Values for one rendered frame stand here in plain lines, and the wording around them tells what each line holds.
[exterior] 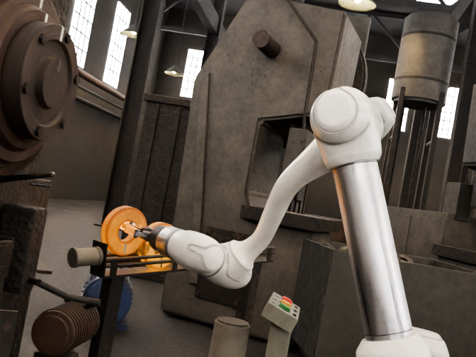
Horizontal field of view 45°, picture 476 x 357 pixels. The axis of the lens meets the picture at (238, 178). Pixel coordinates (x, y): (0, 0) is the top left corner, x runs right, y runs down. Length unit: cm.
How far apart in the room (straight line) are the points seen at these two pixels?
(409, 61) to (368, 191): 894
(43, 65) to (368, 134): 75
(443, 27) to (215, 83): 661
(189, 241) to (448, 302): 218
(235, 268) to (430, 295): 195
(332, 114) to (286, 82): 279
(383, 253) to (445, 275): 223
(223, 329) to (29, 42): 108
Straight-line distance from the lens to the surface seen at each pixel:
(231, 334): 194
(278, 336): 197
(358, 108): 124
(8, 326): 88
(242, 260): 167
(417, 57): 1014
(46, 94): 143
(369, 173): 128
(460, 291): 354
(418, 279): 342
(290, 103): 397
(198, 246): 156
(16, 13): 142
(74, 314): 174
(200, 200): 408
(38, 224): 170
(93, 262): 181
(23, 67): 135
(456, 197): 495
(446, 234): 491
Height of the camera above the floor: 93
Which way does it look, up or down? 2 degrees up
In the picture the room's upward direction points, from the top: 10 degrees clockwise
